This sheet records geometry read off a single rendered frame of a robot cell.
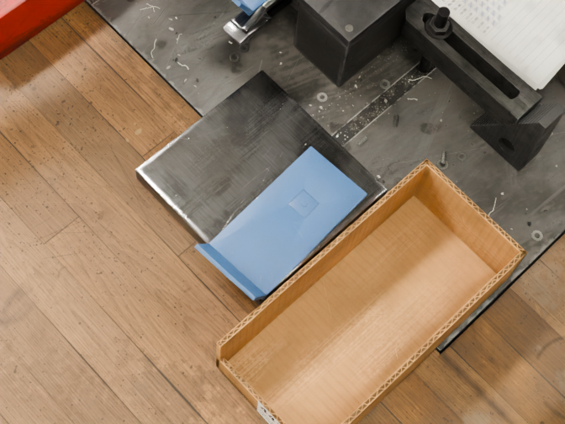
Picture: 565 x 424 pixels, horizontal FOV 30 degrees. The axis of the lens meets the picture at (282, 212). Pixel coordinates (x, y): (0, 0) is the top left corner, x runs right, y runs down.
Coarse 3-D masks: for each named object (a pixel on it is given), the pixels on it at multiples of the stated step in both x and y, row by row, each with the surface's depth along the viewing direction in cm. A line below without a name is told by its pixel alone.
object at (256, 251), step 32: (320, 160) 97; (288, 192) 96; (320, 192) 96; (352, 192) 96; (256, 224) 94; (288, 224) 95; (320, 224) 95; (224, 256) 93; (256, 256) 93; (288, 256) 94; (256, 288) 92
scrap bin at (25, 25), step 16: (0, 0) 104; (16, 0) 104; (32, 0) 99; (48, 0) 101; (64, 0) 103; (80, 0) 105; (0, 16) 97; (16, 16) 99; (32, 16) 101; (48, 16) 103; (0, 32) 99; (16, 32) 101; (32, 32) 103; (0, 48) 101; (16, 48) 103
